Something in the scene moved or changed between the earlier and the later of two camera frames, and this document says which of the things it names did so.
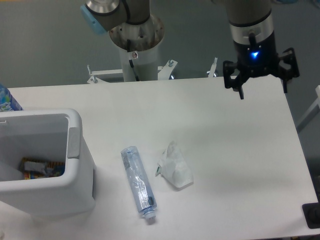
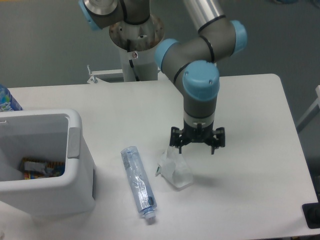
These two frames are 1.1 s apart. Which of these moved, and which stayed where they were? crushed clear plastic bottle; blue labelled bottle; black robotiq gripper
Moved: black robotiq gripper
Stayed: blue labelled bottle; crushed clear plastic bottle
